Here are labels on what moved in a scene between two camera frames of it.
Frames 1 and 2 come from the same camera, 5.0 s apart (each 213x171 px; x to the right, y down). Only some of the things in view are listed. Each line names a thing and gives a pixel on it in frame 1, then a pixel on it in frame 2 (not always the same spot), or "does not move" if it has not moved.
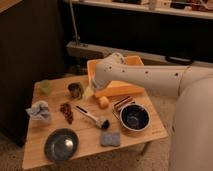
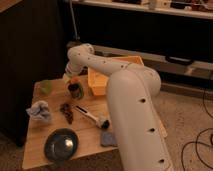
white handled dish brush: [101, 123] does not move
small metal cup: [75, 90] does not move
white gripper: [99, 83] to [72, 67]
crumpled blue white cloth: [39, 111] does not move
